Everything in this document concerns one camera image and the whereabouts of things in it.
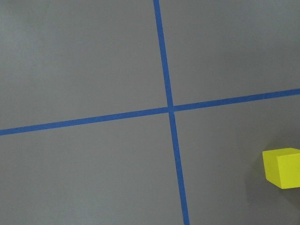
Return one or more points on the yellow wooden cube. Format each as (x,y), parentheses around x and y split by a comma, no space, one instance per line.
(282,167)

